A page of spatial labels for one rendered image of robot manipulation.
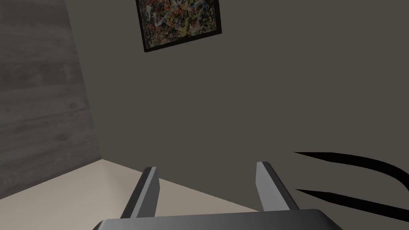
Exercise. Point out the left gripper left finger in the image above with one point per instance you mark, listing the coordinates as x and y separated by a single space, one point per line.
145 196

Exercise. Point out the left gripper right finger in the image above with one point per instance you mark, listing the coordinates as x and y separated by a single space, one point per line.
271 191

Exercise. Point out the black-framed abstract painting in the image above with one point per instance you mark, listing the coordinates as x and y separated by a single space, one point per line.
180 20

